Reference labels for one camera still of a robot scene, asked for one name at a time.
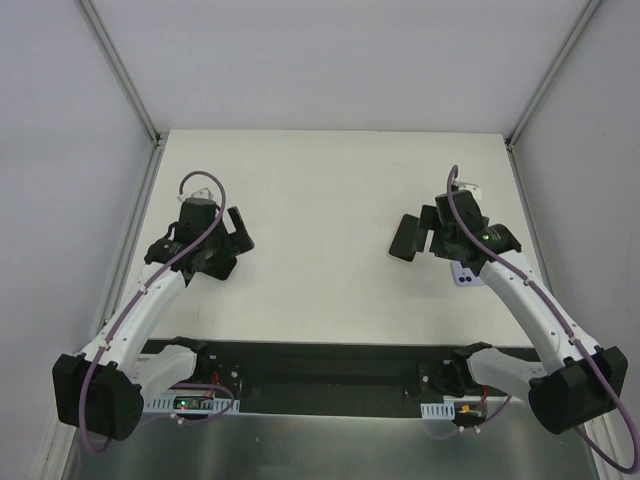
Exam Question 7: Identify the purple phone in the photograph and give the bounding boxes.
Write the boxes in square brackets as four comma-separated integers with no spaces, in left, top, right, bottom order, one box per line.
[450,261,484,287]

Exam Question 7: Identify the black phone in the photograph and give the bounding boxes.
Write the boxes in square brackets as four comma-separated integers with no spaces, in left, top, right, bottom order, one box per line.
[388,214,427,262]

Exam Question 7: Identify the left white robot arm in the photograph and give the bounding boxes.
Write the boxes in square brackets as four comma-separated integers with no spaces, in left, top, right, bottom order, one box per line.
[52,197,255,441]

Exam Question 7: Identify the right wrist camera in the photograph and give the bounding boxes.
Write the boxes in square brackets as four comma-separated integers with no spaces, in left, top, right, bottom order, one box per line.
[452,180,482,200]

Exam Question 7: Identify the left aluminium frame post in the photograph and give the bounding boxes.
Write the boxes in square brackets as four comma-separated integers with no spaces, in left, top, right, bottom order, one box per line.
[76,0,168,147]

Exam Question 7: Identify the aluminium frame post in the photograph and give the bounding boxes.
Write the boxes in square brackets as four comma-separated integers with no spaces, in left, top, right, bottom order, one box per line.
[76,0,168,147]
[503,0,606,149]

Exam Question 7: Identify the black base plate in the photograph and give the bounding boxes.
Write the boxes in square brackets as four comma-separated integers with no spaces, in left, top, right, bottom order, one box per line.
[203,341,455,418]

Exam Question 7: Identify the left white cable duct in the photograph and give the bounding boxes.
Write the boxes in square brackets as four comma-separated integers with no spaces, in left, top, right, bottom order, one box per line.
[143,393,240,415]

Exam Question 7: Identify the white cable duct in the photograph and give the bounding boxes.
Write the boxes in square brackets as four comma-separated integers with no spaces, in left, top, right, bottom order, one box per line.
[143,393,240,415]
[420,401,456,421]

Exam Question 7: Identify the right white cable duct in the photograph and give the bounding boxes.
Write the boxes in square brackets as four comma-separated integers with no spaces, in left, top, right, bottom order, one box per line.
[420,401,456,421]

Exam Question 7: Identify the right aluminium frame post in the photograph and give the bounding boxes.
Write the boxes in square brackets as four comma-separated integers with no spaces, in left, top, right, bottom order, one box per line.
[503,0,606,149]

